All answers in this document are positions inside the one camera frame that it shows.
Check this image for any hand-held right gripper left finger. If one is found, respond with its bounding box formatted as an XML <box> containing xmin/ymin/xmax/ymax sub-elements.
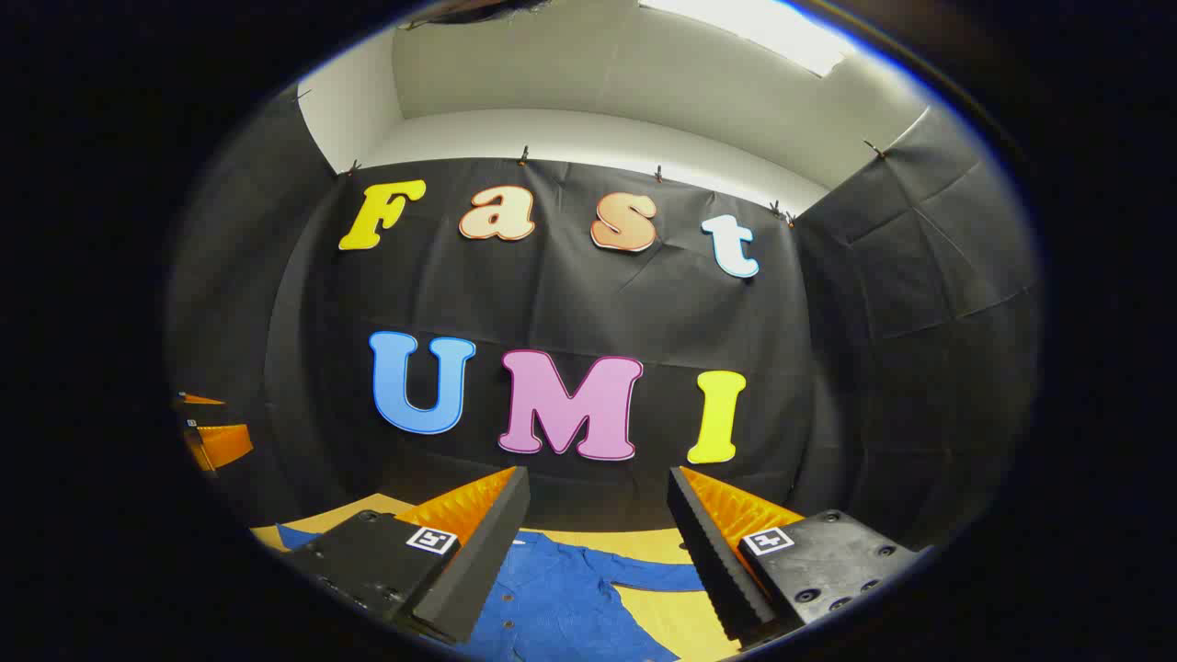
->
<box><xmin>276</xmin><ymin>465</ymin><xmax>531</xmax><ymax>645</ymax></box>

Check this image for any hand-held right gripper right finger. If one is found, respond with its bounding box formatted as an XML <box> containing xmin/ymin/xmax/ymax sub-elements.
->
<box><xmin>667</xmin><ymin>465</ymin><xmax>931</xmax><ymax>650</ymax></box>

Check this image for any blue corduroy jacket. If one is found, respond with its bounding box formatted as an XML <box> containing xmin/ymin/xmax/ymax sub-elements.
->
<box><xmin>276</xmin><ymin>524</ymin><xmax>709</xmax><ymax>662</ymax></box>

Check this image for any row of black cloth clips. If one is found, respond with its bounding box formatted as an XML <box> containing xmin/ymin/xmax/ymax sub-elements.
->
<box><xmin>292</xmin><ymin>87</ymin><xmax>891</xmax><ymax>226</ymax></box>

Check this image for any ceiling light panel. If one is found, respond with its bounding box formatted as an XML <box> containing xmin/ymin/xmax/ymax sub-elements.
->
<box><xmin>639</xmin><ymin>0</ymin><xmax>861</xmax><ymax>79</ymax></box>

